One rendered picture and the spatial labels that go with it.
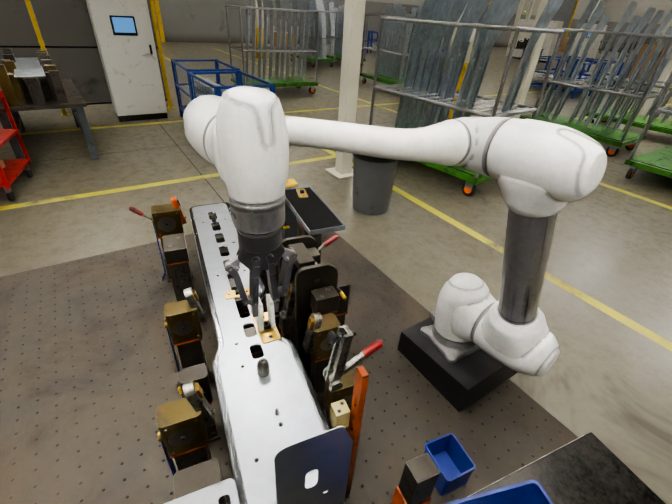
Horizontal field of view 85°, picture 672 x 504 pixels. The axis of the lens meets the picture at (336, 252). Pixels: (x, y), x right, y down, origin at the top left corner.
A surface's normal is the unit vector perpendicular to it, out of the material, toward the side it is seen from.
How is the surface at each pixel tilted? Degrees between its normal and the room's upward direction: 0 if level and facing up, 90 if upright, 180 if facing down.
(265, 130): 81
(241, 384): 0
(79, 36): 90
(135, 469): 0
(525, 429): 0
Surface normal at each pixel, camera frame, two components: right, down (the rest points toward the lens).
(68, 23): 0.54, 0.49
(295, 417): 0.06, -0.84
